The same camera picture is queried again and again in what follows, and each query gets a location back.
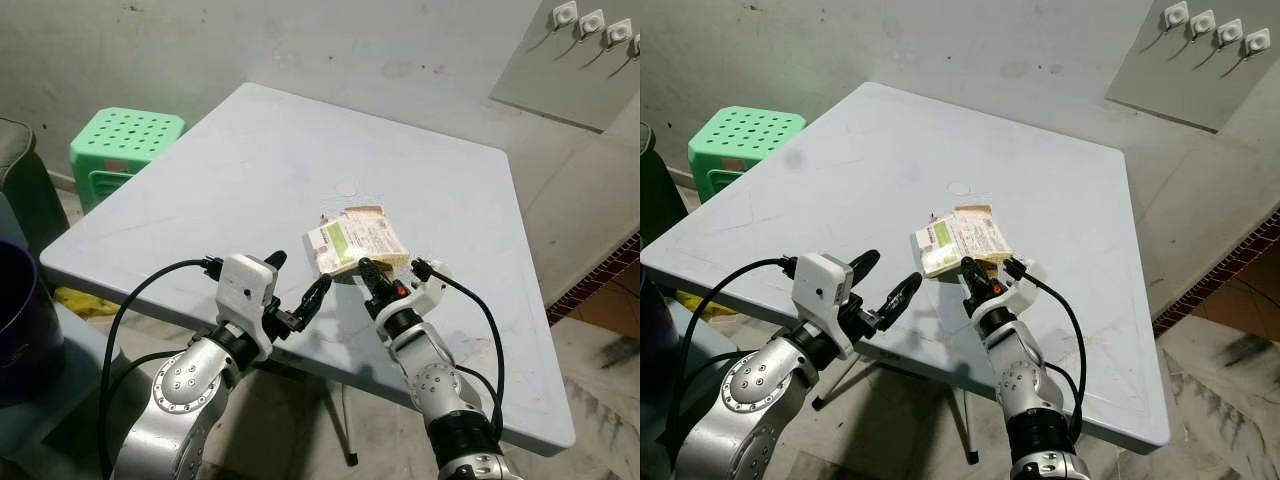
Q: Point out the light blue folding table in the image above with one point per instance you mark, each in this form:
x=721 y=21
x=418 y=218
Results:
x=280 y=170
x=900 y=160

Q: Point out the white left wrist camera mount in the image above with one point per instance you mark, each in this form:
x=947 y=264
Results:
x=243 y=290
x=820 y=285

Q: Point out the white wall hook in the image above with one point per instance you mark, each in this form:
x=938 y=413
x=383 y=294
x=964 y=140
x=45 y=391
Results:
x=635 y=45
x=1257 y=41
x=592 y=23
x=618 y=33
x=1203 y=22
x=1230 y=31
x=1176 y=14
x=565 y=14

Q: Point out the dark purple plastic bucket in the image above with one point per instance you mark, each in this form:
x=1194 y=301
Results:
x=650 y=340
x=25 y=320

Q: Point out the grey wall hook board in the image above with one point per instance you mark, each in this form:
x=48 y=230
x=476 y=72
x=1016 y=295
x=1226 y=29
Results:
x=560 y=80
x=1170 y=85

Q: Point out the white green paper carton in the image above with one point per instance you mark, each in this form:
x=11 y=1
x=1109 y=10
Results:
x=962 y=240
x=355 y=240

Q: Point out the dark upholstered chair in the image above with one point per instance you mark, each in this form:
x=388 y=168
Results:
x=655 y=190
x=22 y=180

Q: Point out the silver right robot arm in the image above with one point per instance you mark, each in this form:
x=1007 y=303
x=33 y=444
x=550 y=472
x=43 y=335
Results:
x=1030 y=390
x=440 y=390

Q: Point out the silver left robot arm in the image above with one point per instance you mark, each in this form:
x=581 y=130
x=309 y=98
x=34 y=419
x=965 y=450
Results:
x=760 y=395
x=185 y=395

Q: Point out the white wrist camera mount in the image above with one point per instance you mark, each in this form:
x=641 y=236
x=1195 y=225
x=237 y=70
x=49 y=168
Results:
x=820 y=285
x=243 y=290
x=430 y=290
x=1025 y=285

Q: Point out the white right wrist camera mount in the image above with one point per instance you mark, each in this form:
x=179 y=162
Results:
x=1025 y=285
x=430 y=290

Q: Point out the green plastic stool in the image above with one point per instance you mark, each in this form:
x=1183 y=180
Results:
x=745 y=135
x=125 y=140

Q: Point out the yellow plastic bag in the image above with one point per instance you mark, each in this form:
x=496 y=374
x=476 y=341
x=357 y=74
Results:
x=705 y=302
x=85 y=300

